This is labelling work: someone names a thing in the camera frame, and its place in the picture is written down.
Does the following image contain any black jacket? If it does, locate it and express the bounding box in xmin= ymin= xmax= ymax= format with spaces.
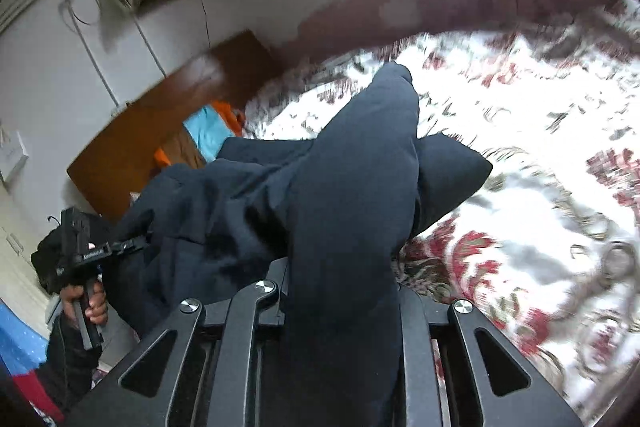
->
xmin=97 ymin=62 xmax=493 ymax=427

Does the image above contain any thin black cable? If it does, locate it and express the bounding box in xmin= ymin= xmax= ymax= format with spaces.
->
xmin=195 ymin=0 xmax=212 ymax=52

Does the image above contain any light blue cloth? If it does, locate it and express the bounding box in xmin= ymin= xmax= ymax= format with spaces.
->
xmin=182 ymin=105 xmax=236 ymax=162

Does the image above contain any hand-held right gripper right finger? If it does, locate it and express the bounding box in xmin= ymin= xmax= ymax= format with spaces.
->
xmin=397 ymin=284 xmax=583 ymax=427

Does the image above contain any person's left forearm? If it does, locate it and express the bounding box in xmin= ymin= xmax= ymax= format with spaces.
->
xmin=37 ymin=312 xmax=101 ymax=414

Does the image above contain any floral bedspread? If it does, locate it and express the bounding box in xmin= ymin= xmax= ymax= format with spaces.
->
xmin=245 ymin=0 xmax=640 ymax=423

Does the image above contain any white wall box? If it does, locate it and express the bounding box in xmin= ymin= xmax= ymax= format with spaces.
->
xmin=0 ymin=122 xmax=29 ymax=190

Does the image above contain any wooden headboard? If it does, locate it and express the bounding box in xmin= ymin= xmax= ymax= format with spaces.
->
xmin=66 ymin=29 xmax=281 ymax=223

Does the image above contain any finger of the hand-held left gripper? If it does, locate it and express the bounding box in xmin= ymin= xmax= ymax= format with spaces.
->
xmin=97 ymin=234 xmax=153 ymax=263

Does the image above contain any red cloth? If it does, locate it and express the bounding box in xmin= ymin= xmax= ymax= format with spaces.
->
xmin=10 ymin=367 xmax=66 ymax=423

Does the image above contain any orange cloth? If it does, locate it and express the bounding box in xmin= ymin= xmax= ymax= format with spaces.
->
xmin=152 ymin=99 xmax=248 ymax=170

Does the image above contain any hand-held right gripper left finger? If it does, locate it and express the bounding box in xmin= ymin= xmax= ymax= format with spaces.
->
xmin=87 ymin=257 xmax=291 ymax=427

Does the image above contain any blue dotted cloth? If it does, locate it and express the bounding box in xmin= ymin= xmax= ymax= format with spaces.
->
xmin=0 ymin=299 xmax=51 ymax=388

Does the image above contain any person's left hand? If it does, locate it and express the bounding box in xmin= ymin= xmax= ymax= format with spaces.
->
xmin=60 ymin=279 xmax=108 ymax=328

